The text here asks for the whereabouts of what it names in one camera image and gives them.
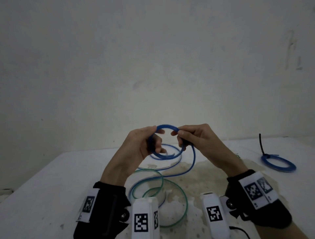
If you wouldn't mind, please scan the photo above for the black zip tie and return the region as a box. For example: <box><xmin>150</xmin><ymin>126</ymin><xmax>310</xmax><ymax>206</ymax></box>
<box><xmin>259</xmin><ymin>134</ymin><xmax>270</xmax><ymax>156</ymax></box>

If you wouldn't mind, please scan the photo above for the person's right forearm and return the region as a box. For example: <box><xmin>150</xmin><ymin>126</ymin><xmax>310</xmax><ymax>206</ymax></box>
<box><xmin>256</xmin><ymin>223</ymin><xmax>309</xmax><ymax>239</ymax></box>

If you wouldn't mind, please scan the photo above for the person's left hand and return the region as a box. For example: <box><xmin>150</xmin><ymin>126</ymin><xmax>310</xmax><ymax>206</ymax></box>
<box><xmin>100</xmin><ymin>126</ymin><xmax>167</xmax><ymax>186</ymax></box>

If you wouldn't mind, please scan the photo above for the person's right hand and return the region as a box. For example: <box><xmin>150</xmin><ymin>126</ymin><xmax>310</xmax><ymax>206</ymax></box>
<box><xmin>170</xmin><ymin>124</ymin><xmax>248</xmax><ymax>178</ymax></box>

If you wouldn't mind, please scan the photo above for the clear blue striped tube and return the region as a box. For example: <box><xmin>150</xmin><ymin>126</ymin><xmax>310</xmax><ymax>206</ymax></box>
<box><xmin>128</xmin><ymin>124</ymin><xmax>197</xmax><ymax>208</ymax></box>

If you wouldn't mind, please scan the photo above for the white wrist camera with marker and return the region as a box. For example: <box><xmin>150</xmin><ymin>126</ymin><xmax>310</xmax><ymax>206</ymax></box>
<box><xmin>132</xmin><ymin>197</ymin><xmax>160</xmax><ymax>239</ymax></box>
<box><xmin>200</xmin><ymin>192</ymin><xmax>231</xmax><ymax>239</ymax></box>

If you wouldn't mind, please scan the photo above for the solid blue tube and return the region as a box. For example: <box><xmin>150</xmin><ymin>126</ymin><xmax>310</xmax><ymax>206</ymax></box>
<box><xmin>261</xmin><ymin>154</ymin><xmax>297</xmax><ymax>173</ymax></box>

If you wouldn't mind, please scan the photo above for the black camera cable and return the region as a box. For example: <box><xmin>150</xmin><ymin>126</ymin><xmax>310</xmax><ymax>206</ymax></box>
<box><xmin>229</xmin><ymin>226</ymin><xmax>250</xmax><ymax>239</ymax></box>

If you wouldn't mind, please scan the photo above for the black wrist strap with markers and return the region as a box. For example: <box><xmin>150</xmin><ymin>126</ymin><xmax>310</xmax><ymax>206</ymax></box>
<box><xmin>73</xmin><ymin>182</ymin><xmax>132</xmax><ymax>239</ymax></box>
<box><xmin>225</xmin><ymin>169</ymin><xmax>293</xmax><ymax>227</ymax></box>

